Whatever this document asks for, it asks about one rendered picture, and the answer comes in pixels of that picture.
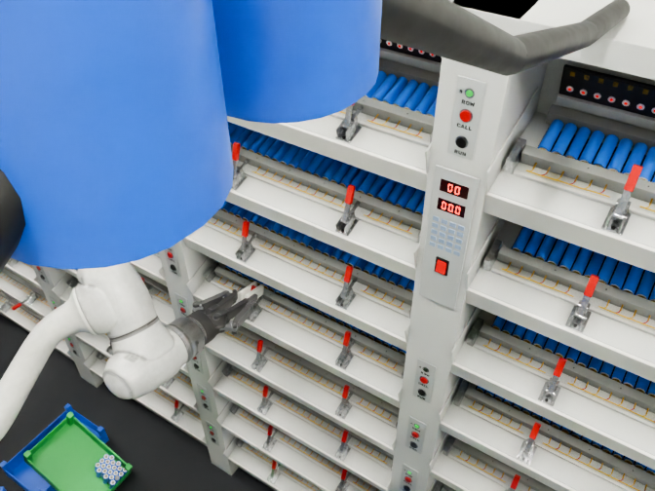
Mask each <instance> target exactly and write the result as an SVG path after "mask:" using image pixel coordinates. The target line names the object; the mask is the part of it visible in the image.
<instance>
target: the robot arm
mask: <svg viewBox="0 0 655 491"><path fill-rule="evenodd" d="M77 278H78V281H79V284H78V286H76V287H74V288H73V289H72V292H71V295H70V297H69V299H68V300H67V301H66V302H65V303H64V304H62V305H61V306H59V307H58V308H56V309H55V310H53V311H52V312H50V313H49V314H48V315H47V316H46V317H44V318H43V319H42V320H40V321H39V322H38V323H37V324H36V326H35V327H34V328H33V329H32V330H31V332H30V333H29V334H28V336H27V337H26V339H25V340H24V342H23V343H22V345H21V347H20V348H19V350H18V352H17V354H16V355H15V357H14V359H13V360H12V362H11V364H10V365H9V367H8V369H7V370H6V372H5V374H4V375H3V377H2V379H1V380H0V440H1V439H2V438H3V437H4V435H5V434H6V433H7V431H8V430H9V428H10V427H11V426H12V425H13V423H14V421H15V420H16V418H17V416H18V414H19V412H20V410H21V408H22V406H23V404H24V402H25V401H26V399H27V397H28V395H29V393H30V391H31V389H32V388H33V386H34V384H35V382H36V380H37V378H38V377H39V375H40V373H41V371H42V369H43V367H44V365H45V364H46V362H47V360H48V358H49V356H50V355H51V353H52V351H53V350H54V348H55V347H56V346H57V344H58V343H59V342H60V341H62V340H63V339H64V338H66V337H67V336H69V335H72V334H74V333H78V332H87V333H91V334H93V335H94V336H96V335H99V334H107V336H108V338H109V340H110V342H111V346H112V351H113V356H112V357H111V358H110V359H109V360H108V362H107V364H106V366H105V368H104V370H103V373H102V378H103V381H104V383H105V385H106V387H107V388H108V390H109V391H110V392H111V393H112V394H113V395H115V396H116V397H118V398H121V399H131V398H138V397H142V396H145V395H147V394H149V393H150V392H152V391H154V390H156V389H157V388H159V387H160V386H162V385H164V384H165V383H166V382H168V381H169V380H170V379H172V378H173V377H174V376H175V374H176V373H177V372H178V371H179V369H180V368H181V367H182V366H183V365H184V364H185V363H187V362H188V361H190V360H191V359H193V358H194V357H196V356H197V355H199V354H200V353H201V352H202V351H203V350H204V348H205V345H207V344H208V343H210V342H211V340H212V339H213V338H214V337H215V336H216V335H217V334H218V333H222V332H224V331H225V330H227V331H232V334H237V331H238V328H239V327H240V326H241V325H242V324H243V323H244V321H245V320H246V319H247V318H248V317H249V316H250V315H251V314H252V309H253V303H254V302H256V301H257V298H258V297H260V296H261V295H263V290H264V284H263V283H262V284H261V285H259V286H257V281H254V282H253V283H251V284H250V285H248V286H247V287H245V288H241V289H239V290H238V291H237V290H236V289H233V290H232V293H230V292H229V291H228V290H225V291H222V292H220V293H218V294H216V295H214V296H212V297H210V298H207V299H205V300H203V301H198V302H193V304H192V313H191V314H190V315H188V316H187V317H180V318H177V319H176V320H174V321H172V322H170V323H169V324H167V325H163V324H162V323H161V321H160V320H159V318H158V316H157V314H156V311H155V308H154V305H153V301H152V299H151V296H150V294H149V292H148V290H147V288H146V286H145V284H144V282H143V280H142V278H141V277H140V275H139V274H138V272H137V271H136V269H135V268H134V266H133V265H132V264H131V263H130V262H128V263H124V264H119V265H115V266H110V267H106V268H90V269H78V271H77ZM252 285H254V286H256V288H255V289H253V290H252V291H250V289H251V286H252ZM223 296H224V298H223ZM236 302H237V303H236ZM235 303H236V304H235ZM234 304H235V305H234ZM232 305H233V306H232ZM233 318H234V320H232V319H233ZM230 320H232V321H231V322H229V321H230ZM227 323H228V324H227Z"/></svg>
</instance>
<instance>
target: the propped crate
mask: <svg viewBox="0 0 655 491"><path fill-rule="evenodd" d="M105 454H108V455H109V456H110V455H113V456H114V461H115V462H117V461H120V462H121V467H122V468H124V469H125V470H127V473H126V474H125V475H124V476H123V477H122V478H121V479H120V480H119V481H118V482H117V483H116V484H115V485H114V486H113V487H112V488H111V490H110V488H109V486H110V484H108V482H107V483H106V484H104V483H103V482H102V481H103V478H102V477H96V472H95V466H96V463H99V460H100V459H101V458H103V456H104V455H105ZM23 459H24V461H25V462H26V463H27V464H28V465H29V466H30V467H31V468H33V469H34V470H35V471H36V472H37V473H38V474H39V475H40V476H41V477H43V478H44V479H45V480H46V481H47V482H48V483H49V484H50V485H51V486H52V487H53V488H55V489H56V490H57V491H114V490H115V489H116V488H117V487H118V486H119V485H120V484H121V483H122V482H123V481H124V480H125V479H126V478H127V476H128V475H129V474H130V473H131V471H132V467H133V466H131V465H130V464H129V463H126V462H125V461H124V460H122V459H121V458H120V457H119V456H118V455H117V454H116V453H115V452H113V451H112V450H111V449H110V448H109V447H108V446H107V445H106V444H104V443H103V442H102V441H101V440H100V439H99V438H98V437H97V436H96V435H94V434H93V433H92V432H91V431H90V430H89V429H88V428H86V427H85V426H84V425H83V424H82V423H81V422H80V421H79V420H77V419H76V418H75V417H74V414H73V413H72V412H71V411H70V412H69V413H67V414H66V418H65V419H64V420H63V421H61V422H60V423H59V424H58V425H57V426H56V427H55V428H54V429H53V430H51V431H50V432H49V433H48V434H47V435H46V436H45V437H44V438H43V439H41V440H40V441H39V442H38V443H37V444H36V445H35V446H34V447H33V448H32V449H30V450H29V451H28V450H26V451H25V452H24V453H23Z"/></svg>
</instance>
